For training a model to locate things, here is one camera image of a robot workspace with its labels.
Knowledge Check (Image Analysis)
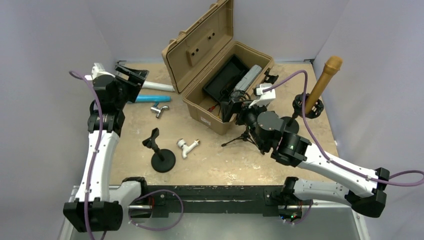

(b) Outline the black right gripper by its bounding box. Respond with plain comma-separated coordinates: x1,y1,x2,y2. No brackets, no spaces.
221,98,268,151

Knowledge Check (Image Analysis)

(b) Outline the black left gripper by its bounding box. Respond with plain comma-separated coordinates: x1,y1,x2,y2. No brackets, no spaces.
113,65,148,110

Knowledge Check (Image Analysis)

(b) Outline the white mesh-head microphone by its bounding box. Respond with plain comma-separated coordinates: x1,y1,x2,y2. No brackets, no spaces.
142,81,175,92

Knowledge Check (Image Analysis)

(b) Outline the black tripod shock mount stand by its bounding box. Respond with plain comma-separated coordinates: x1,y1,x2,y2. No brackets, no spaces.
221,90,265,155

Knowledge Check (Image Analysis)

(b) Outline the blue microphone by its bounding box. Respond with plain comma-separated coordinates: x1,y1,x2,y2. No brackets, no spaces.
133,94,171,103

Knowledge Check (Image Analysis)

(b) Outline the black round-base shock mount stand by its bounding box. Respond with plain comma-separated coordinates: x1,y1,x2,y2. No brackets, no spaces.
279,92,325,133

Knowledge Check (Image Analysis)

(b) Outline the black round-base clip stand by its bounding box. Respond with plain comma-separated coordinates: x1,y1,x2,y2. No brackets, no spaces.
142,128,176,173

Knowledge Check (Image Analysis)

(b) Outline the gold microphone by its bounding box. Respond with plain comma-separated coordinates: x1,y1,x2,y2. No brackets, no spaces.
304,55,343,114

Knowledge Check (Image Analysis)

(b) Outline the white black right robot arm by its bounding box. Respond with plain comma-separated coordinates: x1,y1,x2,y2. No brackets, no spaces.
222,100,390,218

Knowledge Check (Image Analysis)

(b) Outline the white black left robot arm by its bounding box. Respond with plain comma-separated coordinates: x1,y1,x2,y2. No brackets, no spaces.
63,63,149,234

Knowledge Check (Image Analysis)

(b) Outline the black tool tray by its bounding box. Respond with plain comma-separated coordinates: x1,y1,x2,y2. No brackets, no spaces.
202,54,249,102

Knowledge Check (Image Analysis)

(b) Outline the grey plastic bit box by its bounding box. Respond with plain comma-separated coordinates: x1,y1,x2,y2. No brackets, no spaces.
234,64,263,92

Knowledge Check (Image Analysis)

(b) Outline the chrome angle valve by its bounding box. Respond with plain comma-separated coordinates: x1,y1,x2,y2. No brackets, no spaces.
150,103,169,119

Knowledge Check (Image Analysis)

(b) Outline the tan plastic tool case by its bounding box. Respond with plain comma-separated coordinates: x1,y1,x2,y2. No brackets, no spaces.
161,0,276,135

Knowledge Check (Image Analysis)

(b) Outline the white plastic faucet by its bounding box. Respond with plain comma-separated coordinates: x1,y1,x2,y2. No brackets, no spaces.
176,138,201,160

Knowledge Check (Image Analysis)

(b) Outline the red handle tool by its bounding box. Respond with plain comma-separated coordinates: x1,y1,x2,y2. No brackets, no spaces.
207,104,218,113

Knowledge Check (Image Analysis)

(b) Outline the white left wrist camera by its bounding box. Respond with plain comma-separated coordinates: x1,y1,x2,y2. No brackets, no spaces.
84,62,115,81

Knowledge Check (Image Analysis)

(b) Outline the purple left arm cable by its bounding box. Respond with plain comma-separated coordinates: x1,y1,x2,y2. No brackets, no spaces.
68,70,109,240

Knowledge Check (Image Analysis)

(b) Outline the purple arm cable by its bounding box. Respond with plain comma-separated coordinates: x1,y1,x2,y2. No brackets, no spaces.
68,70,109,240
263,70,424,187

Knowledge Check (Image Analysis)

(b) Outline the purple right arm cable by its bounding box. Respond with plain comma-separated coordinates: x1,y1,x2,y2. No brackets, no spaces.
263,70,424,187

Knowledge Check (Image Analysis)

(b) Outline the black mounting base plate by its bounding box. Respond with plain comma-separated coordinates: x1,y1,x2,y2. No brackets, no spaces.
129,185,311,219

